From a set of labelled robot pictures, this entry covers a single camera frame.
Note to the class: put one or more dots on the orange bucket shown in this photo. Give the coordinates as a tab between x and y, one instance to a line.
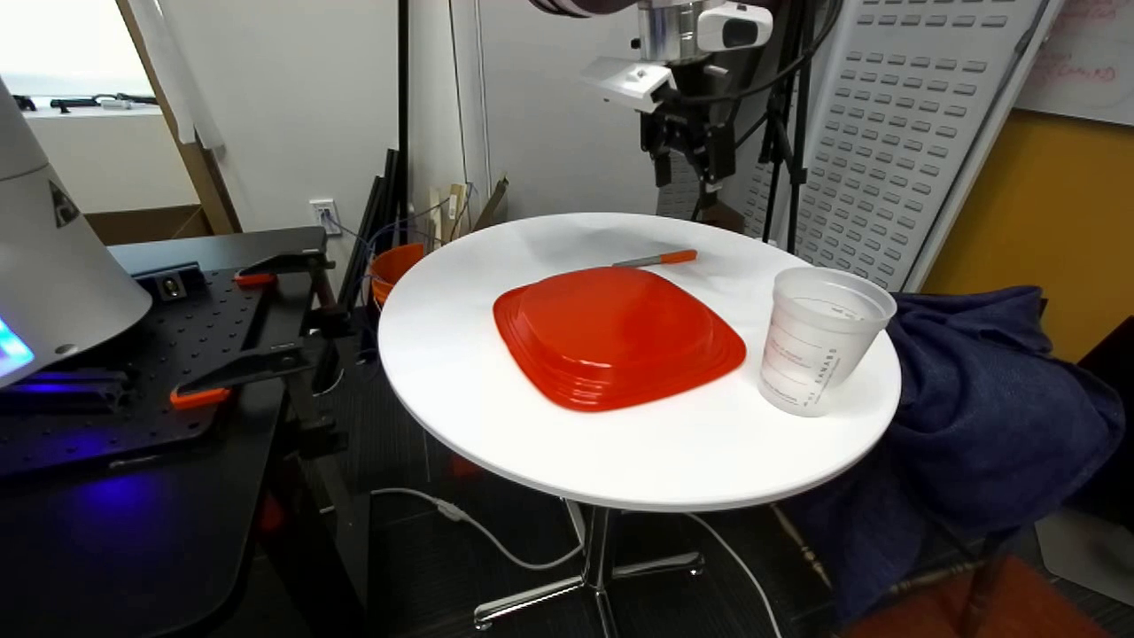
392	276

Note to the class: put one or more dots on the clear plastic cup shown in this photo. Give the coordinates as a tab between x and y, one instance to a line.
821	343

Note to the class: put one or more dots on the whiteboard with writing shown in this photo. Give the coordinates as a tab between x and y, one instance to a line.
1092	60

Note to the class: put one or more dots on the black vertical pole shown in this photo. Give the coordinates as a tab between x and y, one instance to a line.
403	117

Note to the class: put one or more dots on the white wall outlet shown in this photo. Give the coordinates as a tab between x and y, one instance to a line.
325	215

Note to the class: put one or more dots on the black camera tripod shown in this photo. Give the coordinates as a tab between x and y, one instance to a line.
803	154

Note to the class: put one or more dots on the dark blue cloth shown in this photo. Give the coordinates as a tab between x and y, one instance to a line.
994	403

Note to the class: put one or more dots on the white perforated panel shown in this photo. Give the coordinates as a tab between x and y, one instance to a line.
909	128

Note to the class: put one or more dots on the black optical breadboard table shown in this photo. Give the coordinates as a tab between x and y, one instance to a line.
199	330

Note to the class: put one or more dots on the orange and grey pen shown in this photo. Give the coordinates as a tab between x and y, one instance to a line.
673	253

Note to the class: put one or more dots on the metal table pedestal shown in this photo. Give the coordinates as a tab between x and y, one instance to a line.
601	568

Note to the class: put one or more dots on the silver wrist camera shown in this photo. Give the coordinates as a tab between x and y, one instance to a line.
631	82

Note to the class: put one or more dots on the leaning wooden planks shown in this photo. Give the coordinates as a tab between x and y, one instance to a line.
205	189

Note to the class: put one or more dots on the red square plate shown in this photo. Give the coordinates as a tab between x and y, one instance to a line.
615	338

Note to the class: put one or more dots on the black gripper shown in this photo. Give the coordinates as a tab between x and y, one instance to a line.
694	117

